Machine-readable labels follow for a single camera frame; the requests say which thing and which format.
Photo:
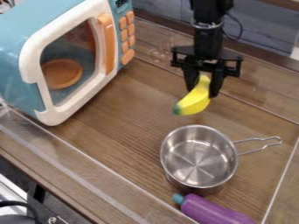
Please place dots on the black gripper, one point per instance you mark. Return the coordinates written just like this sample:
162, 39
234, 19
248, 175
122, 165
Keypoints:
207, 49

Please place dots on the yellow toy banana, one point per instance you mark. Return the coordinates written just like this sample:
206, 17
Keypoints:
196, 100

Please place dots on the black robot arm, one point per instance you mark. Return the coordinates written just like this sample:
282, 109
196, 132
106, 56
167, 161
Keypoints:
208, 13

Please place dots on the blue grey sofa background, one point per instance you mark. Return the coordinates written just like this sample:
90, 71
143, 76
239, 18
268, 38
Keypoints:
270, 26

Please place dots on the orange microwave turntable plate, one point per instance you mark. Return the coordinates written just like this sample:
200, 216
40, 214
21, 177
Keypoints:
62, 73

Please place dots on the blue toy microwave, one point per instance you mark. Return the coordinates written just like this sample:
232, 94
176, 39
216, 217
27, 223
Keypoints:
91, 31

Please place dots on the purple toy eggplant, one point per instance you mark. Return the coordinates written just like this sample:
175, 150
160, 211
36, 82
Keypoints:
207, 212

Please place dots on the silver pot with wire handle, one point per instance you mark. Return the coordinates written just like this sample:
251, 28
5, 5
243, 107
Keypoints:
199, 157

